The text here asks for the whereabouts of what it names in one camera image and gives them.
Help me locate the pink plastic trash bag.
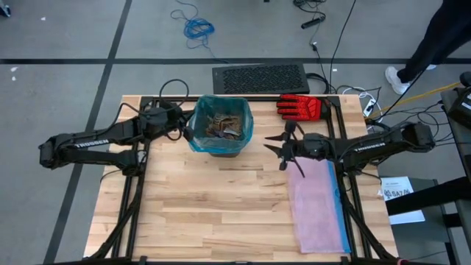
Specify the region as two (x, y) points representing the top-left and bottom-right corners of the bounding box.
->
(285, 156), (353, 255)

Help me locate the white printed paper sheet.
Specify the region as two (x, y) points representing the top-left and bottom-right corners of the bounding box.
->
(378, 175), (427, 226)

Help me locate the blue plastic trash bag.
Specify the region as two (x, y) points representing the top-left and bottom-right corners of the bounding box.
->
(187, 94), (255, 154)

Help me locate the straight black cable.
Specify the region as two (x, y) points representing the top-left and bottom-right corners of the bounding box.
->
(380, 68), (424, 113)

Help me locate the yellow cable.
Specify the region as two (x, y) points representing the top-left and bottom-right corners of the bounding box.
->
(380, 82), (461, 111)

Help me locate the black side table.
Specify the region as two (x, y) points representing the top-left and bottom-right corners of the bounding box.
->
(384, 176), (471, 265)

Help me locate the long thin black cable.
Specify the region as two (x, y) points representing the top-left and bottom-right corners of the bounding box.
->
(328, 0), (358, 95)

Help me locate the black perforated computer case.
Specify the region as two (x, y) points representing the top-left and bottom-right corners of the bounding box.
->
(212, 63), (311, 95)

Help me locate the blue coiled cable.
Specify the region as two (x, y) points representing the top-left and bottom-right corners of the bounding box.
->
(170, 0), (231, 63)

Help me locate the crushed brown paper cup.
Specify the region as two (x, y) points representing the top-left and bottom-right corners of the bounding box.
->
(208, 113), (231, 130)

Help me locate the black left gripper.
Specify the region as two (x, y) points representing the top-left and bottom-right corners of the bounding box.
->
(138, 105), (195, 143)

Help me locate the white power strip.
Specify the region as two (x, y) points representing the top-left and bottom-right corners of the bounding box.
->
(362, 97), (378, 119)

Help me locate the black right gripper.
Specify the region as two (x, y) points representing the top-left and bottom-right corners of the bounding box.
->
(263, 120), (334, 171)

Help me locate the person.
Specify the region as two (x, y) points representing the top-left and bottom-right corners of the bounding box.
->
(384, 0), (471, 96)

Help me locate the red work glove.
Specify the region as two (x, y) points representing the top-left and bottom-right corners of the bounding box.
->
(275, 93), (331, 122)

